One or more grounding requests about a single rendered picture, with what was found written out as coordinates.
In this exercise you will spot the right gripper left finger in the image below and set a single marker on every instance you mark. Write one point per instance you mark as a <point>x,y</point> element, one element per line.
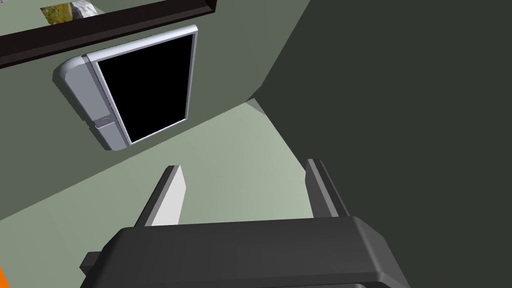
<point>167,200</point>

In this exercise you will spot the grey wall screen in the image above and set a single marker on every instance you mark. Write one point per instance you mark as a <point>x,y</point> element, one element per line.
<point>146,86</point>

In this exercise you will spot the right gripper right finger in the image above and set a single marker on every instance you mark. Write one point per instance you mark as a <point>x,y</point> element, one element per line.
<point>324,192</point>

